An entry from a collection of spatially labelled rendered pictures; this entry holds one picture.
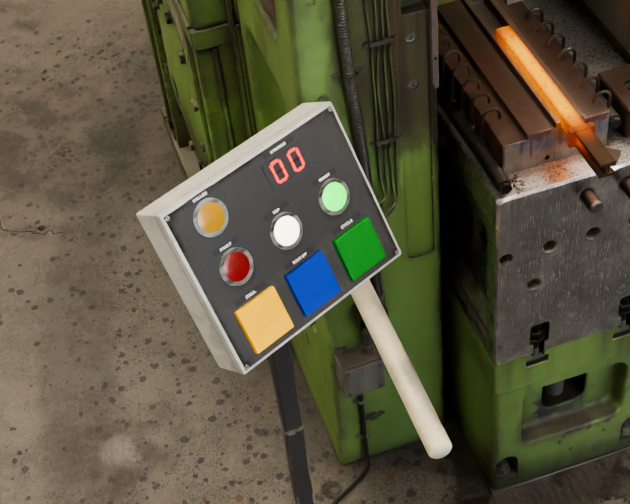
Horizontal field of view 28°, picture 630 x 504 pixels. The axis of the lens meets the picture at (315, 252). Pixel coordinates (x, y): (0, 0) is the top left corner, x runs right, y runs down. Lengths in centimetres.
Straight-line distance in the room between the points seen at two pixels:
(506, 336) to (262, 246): 72
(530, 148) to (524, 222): 13
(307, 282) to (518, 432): 94
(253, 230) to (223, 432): 123
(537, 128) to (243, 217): 60
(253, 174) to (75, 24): 256
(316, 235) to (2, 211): 191
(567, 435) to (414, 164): 79
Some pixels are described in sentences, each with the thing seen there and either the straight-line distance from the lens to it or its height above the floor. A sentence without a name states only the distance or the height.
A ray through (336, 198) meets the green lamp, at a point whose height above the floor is 109.
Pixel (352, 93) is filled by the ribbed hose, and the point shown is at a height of 108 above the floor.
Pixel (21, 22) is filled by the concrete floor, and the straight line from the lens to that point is 445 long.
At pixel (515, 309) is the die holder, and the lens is 239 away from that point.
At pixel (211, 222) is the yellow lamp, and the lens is 182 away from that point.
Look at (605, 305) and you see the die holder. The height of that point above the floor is 55.
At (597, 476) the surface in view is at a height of 0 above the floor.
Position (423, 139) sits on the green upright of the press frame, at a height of 91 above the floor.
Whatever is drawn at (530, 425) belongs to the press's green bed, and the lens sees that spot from 280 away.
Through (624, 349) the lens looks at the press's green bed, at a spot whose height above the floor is 38.
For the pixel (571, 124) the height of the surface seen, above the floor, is 101.
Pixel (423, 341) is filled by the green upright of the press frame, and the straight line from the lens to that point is 268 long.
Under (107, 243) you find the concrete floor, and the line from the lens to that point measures 352.
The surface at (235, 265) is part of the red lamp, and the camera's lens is 185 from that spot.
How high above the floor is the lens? 241
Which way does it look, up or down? 46 degrees down
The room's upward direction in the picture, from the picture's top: 7 degrees counter-clockwise
